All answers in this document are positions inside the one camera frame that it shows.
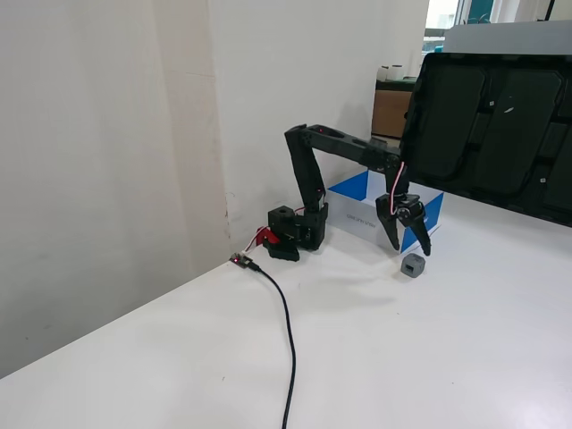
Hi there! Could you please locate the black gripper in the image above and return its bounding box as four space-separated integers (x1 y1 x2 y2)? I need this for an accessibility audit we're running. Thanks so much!
374 178 433 257

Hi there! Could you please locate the small gray block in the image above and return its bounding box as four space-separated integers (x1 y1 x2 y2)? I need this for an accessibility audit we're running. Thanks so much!
400 252 427 279

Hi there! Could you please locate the blue and white cardboard box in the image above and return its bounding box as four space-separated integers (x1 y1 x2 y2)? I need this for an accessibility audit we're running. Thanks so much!
326 169 446 255

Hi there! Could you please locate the brown cardboard box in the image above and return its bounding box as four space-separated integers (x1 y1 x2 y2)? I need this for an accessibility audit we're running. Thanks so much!
371 88 415 139

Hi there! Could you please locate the black plastic moulded tray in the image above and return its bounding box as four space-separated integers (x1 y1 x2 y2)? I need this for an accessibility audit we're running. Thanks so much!
392 52 572 227

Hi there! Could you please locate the red table clamp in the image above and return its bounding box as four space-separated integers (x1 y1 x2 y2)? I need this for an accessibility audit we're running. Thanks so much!
254 226 281 248

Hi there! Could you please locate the small controller board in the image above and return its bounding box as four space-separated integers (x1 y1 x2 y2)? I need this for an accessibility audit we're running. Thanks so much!
228 252 263 273

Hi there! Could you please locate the gray flat panel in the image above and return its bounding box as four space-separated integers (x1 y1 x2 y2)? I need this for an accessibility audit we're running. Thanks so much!
443 20 572 57

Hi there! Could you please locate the white servo wire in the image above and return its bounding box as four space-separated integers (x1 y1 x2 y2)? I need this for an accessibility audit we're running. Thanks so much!
387 162 406 221

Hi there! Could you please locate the black power cable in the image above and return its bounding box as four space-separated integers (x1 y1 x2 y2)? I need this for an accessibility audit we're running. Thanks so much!
249 263 299 429

